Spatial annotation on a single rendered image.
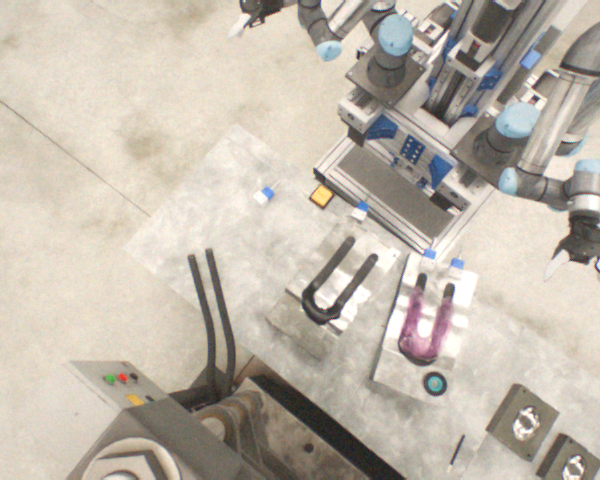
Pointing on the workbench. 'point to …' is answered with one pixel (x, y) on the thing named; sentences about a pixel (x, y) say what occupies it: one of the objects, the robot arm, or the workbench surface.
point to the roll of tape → (437, 383)
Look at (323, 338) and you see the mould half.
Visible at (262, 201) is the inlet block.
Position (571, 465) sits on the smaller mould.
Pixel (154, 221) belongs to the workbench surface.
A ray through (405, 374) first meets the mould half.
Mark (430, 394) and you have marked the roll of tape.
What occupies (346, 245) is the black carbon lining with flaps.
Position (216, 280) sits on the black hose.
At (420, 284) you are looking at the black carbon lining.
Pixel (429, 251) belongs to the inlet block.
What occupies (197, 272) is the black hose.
